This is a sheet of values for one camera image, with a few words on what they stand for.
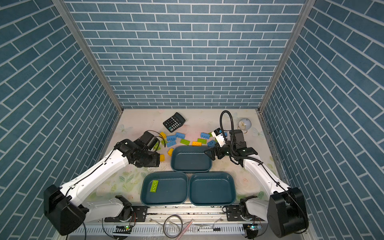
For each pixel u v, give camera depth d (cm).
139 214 74
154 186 82
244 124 101
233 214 74
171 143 96
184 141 102
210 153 72
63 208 37
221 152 72
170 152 93
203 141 102
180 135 102
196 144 100
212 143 98
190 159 93
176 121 111
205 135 102
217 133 72
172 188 79
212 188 84
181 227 70
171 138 101
